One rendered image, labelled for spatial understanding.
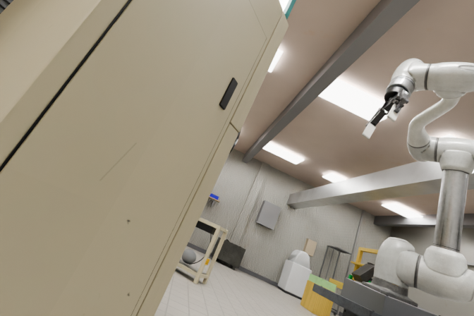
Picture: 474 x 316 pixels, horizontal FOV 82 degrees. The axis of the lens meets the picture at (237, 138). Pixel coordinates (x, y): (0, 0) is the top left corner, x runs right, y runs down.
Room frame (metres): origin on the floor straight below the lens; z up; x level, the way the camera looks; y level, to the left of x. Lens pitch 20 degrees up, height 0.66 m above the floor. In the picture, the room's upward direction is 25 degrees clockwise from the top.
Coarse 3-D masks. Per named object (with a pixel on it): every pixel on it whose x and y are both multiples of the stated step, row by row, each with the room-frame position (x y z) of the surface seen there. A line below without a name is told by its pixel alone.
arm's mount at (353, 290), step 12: (348, 288) 1.47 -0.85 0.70; (360, 288) 1.38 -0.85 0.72; (360, 300) 1.36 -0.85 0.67; (372, 300) 1.28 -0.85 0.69; (384, 300) 1.21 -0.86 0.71; (396, 300) 1.21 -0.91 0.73; (384, 312) 1.21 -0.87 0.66; (396, 312) 1.21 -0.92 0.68; (408, 312) 1.21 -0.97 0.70; (420, 312) 1.22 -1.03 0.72
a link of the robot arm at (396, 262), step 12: (396, 240) 1.33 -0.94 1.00; (384, 252) 1.35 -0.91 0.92; (396, 252) 1.31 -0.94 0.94; (408, 252) 1.29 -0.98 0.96; (384, 264) 1.34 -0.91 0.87; (396, 264) 1.30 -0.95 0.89; (408, 264) 1.27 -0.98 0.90; (384, 276) 1.34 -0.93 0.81; (396, 276) 1.31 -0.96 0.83; (408, 276) 1.27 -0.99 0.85
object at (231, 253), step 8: (224, 240) 8.72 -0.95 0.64; (216, 248) 8.74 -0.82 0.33; (224, 248) 8.70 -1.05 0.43; (232, 248) 8.67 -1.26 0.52; (240, 248) 8.64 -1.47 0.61; (224, 256) 8.69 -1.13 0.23; (232, 256) 8.66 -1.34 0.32; (240, 256) 8.62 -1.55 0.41; (232, 264) 8.65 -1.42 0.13; (240, 264) 8.63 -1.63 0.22
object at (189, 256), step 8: (200, 224) 4.31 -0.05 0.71; (208, 224) 4.18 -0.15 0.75; (216, 224) 4.12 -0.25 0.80; (208, 232) 4.23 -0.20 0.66; (216, 232) 4.10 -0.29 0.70; (224, 232) 4.33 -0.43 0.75; (208, 248) 4.11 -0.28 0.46; (184, 256) 4.34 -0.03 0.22; (192, 256) 4.31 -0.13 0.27; (208, 256) 4.11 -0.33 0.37; (216, 256) 4.36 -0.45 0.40; (184, 264) 4.30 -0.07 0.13; (192, 264) 4.35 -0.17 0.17; (192, 272) 4.14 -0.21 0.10; (200, 272) 4.09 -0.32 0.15; (208, 272) 4.36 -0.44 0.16
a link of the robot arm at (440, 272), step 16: (448, 144) 1.14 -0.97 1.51; (464, 144) 1.09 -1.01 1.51; (448, 160) 1.15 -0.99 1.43; (464, 160) 1.10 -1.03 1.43; (448, 176) 1.16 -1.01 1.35; (464, 176) 1.13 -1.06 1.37; (448, 192) 1.16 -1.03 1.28; (464, 192) 1.14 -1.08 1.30; (448, 208) 1.17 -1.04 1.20; (464, 208) 1.15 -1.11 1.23; (448, 224) 1.17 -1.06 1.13; (448, 240) 1.18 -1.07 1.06; (432, 256) 1.21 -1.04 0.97; (448, 256) 1.16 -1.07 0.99; (416, 272) 1.25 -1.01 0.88; (432, 272) 1.20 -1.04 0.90; (448, 272) 1.16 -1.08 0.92; (464, 272) 1.14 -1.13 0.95; (432, 288) 1.22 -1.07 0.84; (448, 288) 1.17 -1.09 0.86; (464, 288) 1.13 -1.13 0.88
